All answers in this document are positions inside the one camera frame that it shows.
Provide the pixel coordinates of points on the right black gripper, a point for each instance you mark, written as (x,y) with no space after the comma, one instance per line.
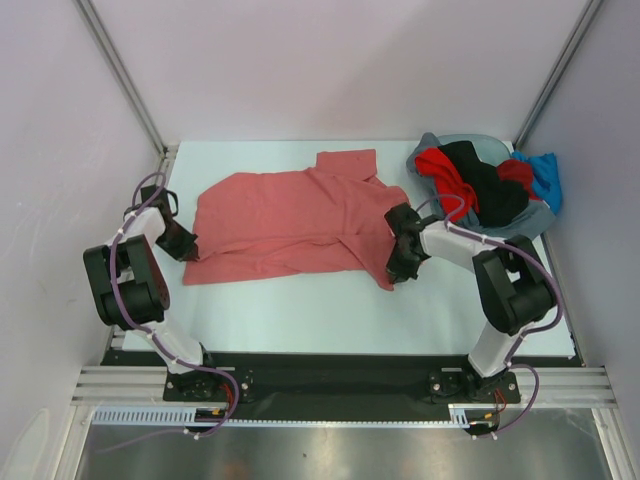
(397,271)

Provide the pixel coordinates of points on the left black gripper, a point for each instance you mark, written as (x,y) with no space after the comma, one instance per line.
(182,253)

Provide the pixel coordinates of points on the pink t shirt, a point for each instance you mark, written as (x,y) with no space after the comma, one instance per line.
(324,219)

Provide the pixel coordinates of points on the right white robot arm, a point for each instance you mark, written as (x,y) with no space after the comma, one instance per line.
(518,296)

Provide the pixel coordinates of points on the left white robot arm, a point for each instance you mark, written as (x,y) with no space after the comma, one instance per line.
(128,287)

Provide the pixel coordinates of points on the bright red t shirt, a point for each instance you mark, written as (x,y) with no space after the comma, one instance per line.
(457,197)

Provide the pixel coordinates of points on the black t shirt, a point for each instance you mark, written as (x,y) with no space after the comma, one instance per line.
(498,201)

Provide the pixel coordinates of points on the dark red t shirt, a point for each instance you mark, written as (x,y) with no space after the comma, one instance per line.
(520,172)

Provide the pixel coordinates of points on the grey blue t shirt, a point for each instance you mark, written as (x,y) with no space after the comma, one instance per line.
(533,221)

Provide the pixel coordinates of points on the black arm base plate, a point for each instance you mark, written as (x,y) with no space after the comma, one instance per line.
(349,387)

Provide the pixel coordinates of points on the aluminium front frame rail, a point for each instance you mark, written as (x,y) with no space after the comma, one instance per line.
(145,386)

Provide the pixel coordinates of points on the white slotted cable duct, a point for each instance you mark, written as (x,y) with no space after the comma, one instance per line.
(205,418)

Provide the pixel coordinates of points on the left aluminium corner post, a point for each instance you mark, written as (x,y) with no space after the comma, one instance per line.
(115,63)

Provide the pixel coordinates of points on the aluminium corner post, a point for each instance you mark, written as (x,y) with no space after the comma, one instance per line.
(572,45)
(115,63)

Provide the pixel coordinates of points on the right aluminium corner post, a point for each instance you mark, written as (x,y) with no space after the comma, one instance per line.
(572,45)

